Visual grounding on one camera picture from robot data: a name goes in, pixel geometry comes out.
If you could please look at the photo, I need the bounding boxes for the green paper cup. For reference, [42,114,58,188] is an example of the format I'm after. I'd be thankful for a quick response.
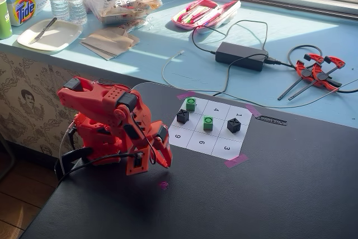
[0,0,13,40]

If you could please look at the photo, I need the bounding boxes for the grey base cable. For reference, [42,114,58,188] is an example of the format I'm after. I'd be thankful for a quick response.
[58,121,78,178]

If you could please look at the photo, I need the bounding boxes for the red wrist camera mount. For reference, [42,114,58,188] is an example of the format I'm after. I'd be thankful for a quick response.
[125,149,149,177]

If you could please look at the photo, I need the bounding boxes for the white square plate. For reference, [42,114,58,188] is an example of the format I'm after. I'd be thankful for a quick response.
[16,18,84,52]

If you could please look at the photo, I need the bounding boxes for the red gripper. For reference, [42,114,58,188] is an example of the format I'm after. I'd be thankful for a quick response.
[130,120,174,170]

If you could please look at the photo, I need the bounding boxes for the patterned beige counter panel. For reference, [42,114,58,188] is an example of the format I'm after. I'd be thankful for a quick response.
[0,51,134,164]

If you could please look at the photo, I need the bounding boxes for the red bar clamp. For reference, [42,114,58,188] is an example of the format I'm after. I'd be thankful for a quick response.
[289,55,347,101]
[278,53,327,101]

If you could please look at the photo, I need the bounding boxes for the pink pencil case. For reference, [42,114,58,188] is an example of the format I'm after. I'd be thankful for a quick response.
[171,0,242,34]

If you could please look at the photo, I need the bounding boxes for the black camera cable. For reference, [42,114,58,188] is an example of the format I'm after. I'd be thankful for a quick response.
[57,138,157,181]

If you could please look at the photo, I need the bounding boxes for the metal knife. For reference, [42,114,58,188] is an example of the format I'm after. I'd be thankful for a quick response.
[27,17,58,45]

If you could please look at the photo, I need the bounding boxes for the thin black adapter cable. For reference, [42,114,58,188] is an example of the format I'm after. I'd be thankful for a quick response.
[191,20,358,110]

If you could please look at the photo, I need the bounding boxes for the black table clamp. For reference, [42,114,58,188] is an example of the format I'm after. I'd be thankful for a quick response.
[54,147,95,184]

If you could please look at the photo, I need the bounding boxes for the pink tape piece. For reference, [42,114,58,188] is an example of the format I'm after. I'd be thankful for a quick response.
[223,154,250,169]
[177,91,196,101]
[245,104,263,118]

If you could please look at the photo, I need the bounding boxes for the white numbered grid paper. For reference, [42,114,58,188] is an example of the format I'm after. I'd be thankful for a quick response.
[167,96,252,160]

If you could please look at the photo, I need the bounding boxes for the brown paper napkins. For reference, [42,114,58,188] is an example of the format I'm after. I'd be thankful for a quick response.
[79,27,140,61]

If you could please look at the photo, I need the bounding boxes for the black power adapter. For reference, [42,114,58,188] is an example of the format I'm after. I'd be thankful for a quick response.
[215,41,269,72]

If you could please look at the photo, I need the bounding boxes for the black cube with cross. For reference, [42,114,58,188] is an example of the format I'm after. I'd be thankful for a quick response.
[176,109,191,124]
[227,118,242,134]

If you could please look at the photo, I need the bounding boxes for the thick black power cord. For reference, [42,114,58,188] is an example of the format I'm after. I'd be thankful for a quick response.
[264,44,358,93]

